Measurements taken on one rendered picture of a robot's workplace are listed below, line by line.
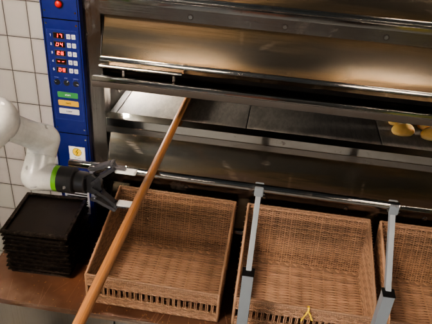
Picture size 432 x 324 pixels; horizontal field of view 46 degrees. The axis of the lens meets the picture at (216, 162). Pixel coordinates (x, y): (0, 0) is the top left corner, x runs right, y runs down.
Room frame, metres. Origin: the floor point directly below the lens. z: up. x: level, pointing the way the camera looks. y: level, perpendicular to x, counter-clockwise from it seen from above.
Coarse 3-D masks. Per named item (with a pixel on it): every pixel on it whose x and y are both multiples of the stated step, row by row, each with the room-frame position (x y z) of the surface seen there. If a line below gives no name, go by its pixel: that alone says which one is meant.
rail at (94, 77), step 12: (132, 84) 1.81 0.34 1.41; (144, 84) 1.81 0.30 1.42; (156, 84) 1.80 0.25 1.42; (168, 84) 1.80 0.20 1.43; (180, 84) 1.81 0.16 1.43; (240, 96) 1.77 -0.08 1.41; (252, 96) 1.76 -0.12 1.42; (264, 96) 1.76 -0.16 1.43; (276, 96) 1.76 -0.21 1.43; (336, 108) 1.73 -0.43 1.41; (348, 108) 1.72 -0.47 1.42; (360, 108) 1.72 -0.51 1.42; (372, 108) 1.72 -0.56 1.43; (384, 108) 1.72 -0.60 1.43
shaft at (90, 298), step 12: (180, 108) 2.06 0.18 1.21; (180, 120) 1.96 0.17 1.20; (168, 132) 1.82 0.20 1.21; (168, 144) 1.75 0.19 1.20; (156, 156) 1.63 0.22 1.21; (156, 168) 1.56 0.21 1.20; (144, 180) 1.47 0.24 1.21; (144, 192) 1.40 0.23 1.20; (132, 204) 1.32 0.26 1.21; (132, 216) 1.27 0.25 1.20; (120, 228) 1.20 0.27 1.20; (120, 240) 1.15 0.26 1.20; (108, 252) 1.09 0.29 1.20; (108, 264) 1.05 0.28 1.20; (96, 276) 1.00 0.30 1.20; (96, 288) 0.95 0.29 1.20; (84, 300) 0.91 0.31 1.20; (84, 312) 0.87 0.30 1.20
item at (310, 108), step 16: (96, 80) 1.83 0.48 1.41; (160, 80) 1.91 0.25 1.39; (176, 80) 1.93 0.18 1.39; (192, 80) 1.96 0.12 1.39; (192, 96) 1.78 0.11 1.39; (208, 96) 1.78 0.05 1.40; (224, 96) 1.77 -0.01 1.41; (288, 96) 1.84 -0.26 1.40; (304, 96) 1.86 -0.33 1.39; (320, 96) 1.88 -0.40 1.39; (336, 96) 1.90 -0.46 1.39; (320, 112) 1.73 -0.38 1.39; (336, 112) 1.73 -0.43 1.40; (352, 112) 1.72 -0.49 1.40; (368, 112) 1.72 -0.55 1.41
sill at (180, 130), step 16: (112, 112) 2.02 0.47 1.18; (144, 128) 1.96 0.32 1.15; (160, 128) 1.95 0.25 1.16; (192, 128) 1.93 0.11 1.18; (208, 128) 1.94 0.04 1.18; (224, 128) 1.95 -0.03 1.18; (240, 128) 1.96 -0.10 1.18; (272, 144) 1.90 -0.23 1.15; (288, 144) 1.89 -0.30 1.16; (304, 144) 1.88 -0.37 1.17; (320, 144) 1.88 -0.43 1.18; (336, 144) 1.88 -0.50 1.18; (352, 144) 1.89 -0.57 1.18; (368, 144) 1.90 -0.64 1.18; (400, 160) 1.84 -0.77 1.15; (416, 160) 1.83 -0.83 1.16
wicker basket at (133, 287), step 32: (128, 192) 1.93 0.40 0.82; (160, 192) 1.91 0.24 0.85; (160, 224) 1.87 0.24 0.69; (224, 224) 1.85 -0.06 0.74; (96, 256) 1.60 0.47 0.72; (128, 256) 1.75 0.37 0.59; (160, 256) 1.77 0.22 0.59; (192, 256) 1.78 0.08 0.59; (224, 256) 1.59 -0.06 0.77; (128, 288) 1.46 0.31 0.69; (160, 288) 1.44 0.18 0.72; (192, 288) 1.58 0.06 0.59
